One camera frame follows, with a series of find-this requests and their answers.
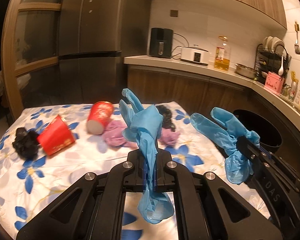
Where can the green white beer can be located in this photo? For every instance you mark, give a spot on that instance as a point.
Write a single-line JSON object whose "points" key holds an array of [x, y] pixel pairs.
{"points": [[293, 89]]}

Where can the wall power socket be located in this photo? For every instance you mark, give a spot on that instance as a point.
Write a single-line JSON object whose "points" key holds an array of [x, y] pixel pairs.
{"points": [[174, 13]]}

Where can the wooden lower cabinet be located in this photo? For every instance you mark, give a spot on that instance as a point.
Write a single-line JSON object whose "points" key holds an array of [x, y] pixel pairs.
{"points": [[197, 93]]}

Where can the cooking oil bottle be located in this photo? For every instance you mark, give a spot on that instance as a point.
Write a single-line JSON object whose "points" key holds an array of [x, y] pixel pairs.
{"points": [[222, 55]]}

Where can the pink utensil holder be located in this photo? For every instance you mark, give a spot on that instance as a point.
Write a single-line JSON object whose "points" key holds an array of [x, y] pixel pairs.
{"points": [[274, 82]]}

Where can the stainless steel bowl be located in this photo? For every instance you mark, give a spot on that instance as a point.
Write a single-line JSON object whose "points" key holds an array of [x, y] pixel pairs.
{"points": [[245, 71]]}

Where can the white rice cooker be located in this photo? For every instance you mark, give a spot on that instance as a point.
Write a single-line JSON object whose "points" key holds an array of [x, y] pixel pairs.
{"points": [[195, 55]]}

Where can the black plastic bag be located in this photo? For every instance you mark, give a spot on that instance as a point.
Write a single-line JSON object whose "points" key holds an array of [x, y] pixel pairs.
{"points": [[167, 117], [26, 143]]}

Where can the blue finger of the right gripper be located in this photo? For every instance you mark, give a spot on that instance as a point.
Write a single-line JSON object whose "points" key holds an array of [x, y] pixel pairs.
{"points": [[250, 151], [270, 154]]}

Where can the black air fryer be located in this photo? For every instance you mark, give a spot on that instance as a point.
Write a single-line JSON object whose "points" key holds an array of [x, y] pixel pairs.
{"points": [[161, 43]]}

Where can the red paper cup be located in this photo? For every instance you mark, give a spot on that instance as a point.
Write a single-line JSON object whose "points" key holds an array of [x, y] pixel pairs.
{"points": [[56, 136], [99, 117]]}

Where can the blue glove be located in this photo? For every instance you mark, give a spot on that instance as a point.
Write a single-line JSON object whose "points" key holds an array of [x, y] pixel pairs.
{"points": [[144, 127], [224, 131]]}

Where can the wooden glass door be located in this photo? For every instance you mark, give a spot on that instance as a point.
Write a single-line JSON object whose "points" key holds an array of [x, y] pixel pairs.
{"points": [[28, 44]]}

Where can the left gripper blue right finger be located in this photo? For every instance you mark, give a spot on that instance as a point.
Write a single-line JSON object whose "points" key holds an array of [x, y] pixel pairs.
{"points": [[163, 181]]}

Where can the hanging metal spatula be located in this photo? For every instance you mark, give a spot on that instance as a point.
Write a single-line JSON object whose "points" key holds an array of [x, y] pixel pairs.
{"points": [[296, 44]]}

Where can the dark grey refrigerator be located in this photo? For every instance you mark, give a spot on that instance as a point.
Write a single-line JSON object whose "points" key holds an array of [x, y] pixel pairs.
{"points": [[94, 38]]}

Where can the black dish rack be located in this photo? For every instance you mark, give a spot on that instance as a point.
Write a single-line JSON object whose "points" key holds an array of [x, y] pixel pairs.
{"points": [[271, 56]]}

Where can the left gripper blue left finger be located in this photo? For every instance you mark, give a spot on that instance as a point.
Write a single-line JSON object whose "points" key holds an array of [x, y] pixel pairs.
{"points": [[135, 180]]}

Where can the blue floral tablecloth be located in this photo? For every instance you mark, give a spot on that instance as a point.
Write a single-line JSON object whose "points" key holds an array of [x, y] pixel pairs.
{"points": [[26, 187]]}

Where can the black trash bin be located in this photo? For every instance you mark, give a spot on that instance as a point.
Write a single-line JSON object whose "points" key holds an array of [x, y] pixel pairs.
{"points": [[270, 138]]}

